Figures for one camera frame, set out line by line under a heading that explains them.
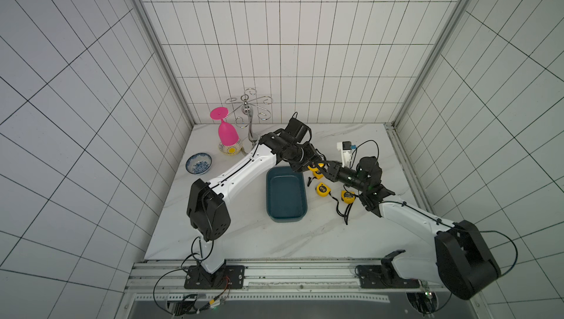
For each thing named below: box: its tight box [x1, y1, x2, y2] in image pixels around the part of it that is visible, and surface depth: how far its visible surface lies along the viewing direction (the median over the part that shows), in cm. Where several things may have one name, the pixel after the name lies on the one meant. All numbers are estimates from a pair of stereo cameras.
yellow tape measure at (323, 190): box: [315, 182, 332, 197], surface depth 94 cm
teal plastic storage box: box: [265, 166, 308, 223], surface depth 94 cm
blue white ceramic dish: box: [185, 152, 213, 175], surface depth 103 cm
